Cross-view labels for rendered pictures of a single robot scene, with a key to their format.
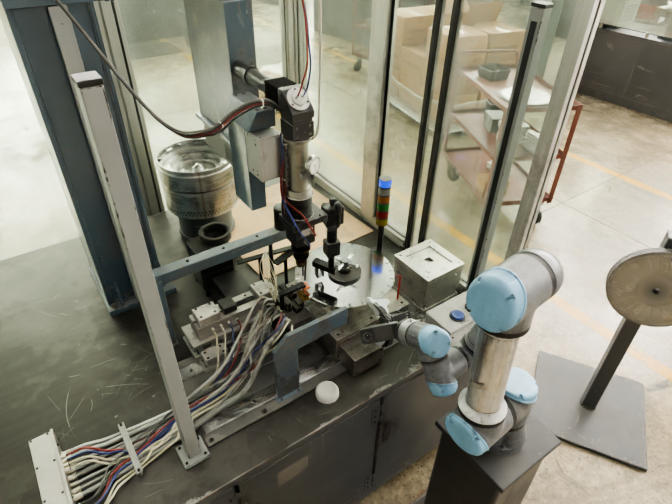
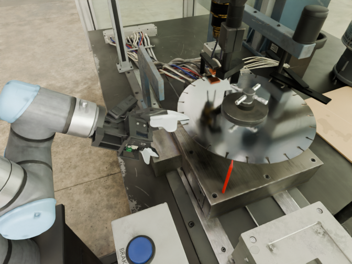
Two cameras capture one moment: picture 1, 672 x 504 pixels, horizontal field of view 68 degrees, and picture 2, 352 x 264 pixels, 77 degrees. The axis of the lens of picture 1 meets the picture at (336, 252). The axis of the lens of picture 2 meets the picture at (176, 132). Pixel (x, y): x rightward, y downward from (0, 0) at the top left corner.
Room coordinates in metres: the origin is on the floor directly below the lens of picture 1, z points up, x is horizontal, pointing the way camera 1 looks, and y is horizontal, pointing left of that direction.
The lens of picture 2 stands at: (1.21, -0.48, 1.31)
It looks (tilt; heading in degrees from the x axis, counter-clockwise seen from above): 47 degrees down; 105
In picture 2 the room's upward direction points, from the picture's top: straight up
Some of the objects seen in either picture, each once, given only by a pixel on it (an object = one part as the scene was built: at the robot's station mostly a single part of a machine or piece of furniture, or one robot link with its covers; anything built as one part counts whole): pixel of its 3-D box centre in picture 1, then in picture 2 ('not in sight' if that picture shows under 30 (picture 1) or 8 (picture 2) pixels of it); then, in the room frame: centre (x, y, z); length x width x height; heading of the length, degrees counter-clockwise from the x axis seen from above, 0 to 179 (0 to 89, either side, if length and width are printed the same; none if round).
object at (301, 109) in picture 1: (270, 125); not in sight; (1.28, 0.19, 1.45); 0.35 x 0.07 x 0.28; 36
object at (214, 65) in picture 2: (294, 295); (208, 70); (1.15, 0.13, 0.95); 0.10 x 0.03 x 0.07; 126
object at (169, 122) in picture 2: (380, 303); (170, 122); (1.11, -0.14, 0.96); 0.09 x 0.06 x 0.03; 26
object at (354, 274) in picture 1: (344, 269); (245, 104); (1.27, -0.03, 0.96); 0.11 x 0.11 x 0.03
